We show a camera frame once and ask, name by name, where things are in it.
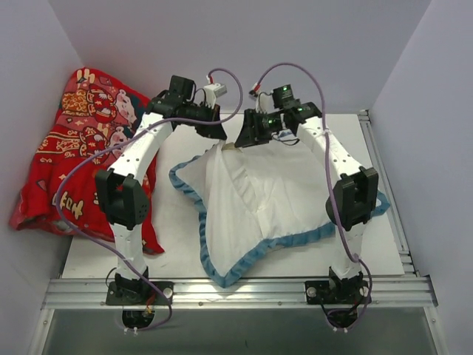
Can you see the aluminium rail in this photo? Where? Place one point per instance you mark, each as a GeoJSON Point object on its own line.
{"type": "Point", "coordinates": [393, 215]}
{"type": "Point", "coordinates": [88, 294]}

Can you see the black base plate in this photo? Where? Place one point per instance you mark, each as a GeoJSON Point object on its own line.
{"type": "Point", "coordinates": [136, 292]}
{"type": "Point", "coordinates": [337, 292]}

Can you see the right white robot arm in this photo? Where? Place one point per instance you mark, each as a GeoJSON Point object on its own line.
{"type": "Point", "coordinates": [353, 188]}

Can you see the blue white bear pillowcase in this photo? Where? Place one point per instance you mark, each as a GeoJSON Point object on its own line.
{"type": "Point", "coordinates": [251, 202]}

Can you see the aluminium front rail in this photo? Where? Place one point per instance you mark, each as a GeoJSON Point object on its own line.
{"type": "Point", "coordinates": [88, 294]}

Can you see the red patterned pillow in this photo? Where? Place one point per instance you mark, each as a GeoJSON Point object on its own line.
{"type": "Point", "coordinates": [96, 112]}

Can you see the white pillow yellow edge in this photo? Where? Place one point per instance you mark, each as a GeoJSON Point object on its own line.
{"type": "Point", "coordinates": [230, 147]}

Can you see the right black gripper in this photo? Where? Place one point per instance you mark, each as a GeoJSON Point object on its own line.
{"type": "Point", "coordinates": [250, 126]}

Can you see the aluminium right side rail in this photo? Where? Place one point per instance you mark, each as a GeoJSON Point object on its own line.
{"type": "Point", "coordinates": [393, 215]}

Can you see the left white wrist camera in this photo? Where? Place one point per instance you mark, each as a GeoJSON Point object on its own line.
{"type": "Point", "coordinates": [213, 90]}

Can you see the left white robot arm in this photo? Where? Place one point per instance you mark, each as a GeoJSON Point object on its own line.
{"type": "Point", "coordinates": [121, 195]}

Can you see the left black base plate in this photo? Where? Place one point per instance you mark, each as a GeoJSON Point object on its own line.
{"type": "Point", "coordinates": [136, 292]}

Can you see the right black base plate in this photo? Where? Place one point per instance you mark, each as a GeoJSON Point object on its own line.
{"type": "Point", "coordinates": [337, 292]}

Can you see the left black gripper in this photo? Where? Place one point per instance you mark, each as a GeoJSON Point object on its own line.
{"type": "Point", "coordinates": [208, 120]}

